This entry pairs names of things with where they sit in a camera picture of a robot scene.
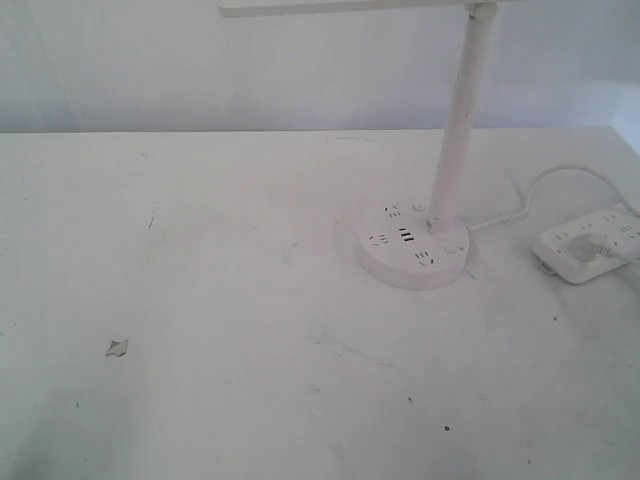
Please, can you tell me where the white power strip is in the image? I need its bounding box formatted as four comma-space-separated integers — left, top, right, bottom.
532, 204, 639, 285

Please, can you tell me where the white power cable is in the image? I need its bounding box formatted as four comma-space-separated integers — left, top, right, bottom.
468, 166, 640, 232

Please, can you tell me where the white plug with cable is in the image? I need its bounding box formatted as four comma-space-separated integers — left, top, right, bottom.
567, 233, 639, 264

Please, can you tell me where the white desk lamp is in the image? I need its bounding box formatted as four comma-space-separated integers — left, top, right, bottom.
218, 0, 502, 291

